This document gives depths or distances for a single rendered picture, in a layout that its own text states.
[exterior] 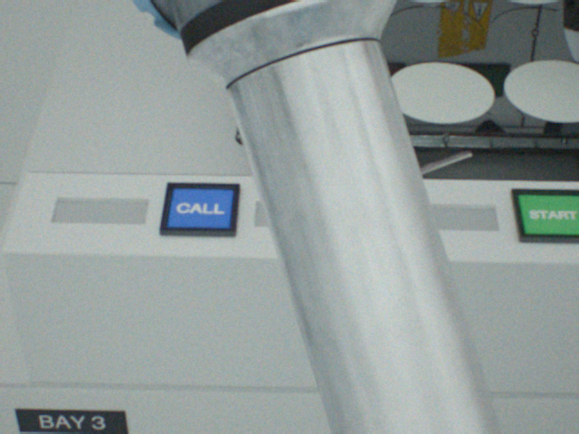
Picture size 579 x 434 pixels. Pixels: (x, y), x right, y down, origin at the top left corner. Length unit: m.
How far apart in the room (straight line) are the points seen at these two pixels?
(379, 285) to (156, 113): 0.68
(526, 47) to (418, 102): 0.15
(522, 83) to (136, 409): 0.47
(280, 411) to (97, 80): 0.48
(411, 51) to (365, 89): 0.58
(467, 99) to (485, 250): 0.29
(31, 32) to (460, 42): 0.56
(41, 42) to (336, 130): 0.96
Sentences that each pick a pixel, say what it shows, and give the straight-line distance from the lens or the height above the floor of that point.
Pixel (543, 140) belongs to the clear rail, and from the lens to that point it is 1.08.
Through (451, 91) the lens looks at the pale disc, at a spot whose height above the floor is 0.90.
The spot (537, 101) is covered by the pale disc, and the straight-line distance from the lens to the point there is 1.13.
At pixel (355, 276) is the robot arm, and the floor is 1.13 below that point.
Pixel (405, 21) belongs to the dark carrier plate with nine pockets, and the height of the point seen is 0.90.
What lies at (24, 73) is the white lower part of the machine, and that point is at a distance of 1.55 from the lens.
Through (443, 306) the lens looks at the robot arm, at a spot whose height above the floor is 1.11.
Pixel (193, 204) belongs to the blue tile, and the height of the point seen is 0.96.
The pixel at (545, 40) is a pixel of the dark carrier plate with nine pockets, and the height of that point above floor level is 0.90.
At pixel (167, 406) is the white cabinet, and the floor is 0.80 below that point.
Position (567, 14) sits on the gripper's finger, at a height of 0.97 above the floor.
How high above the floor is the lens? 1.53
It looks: 40 degrees down
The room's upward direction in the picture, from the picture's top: straight up
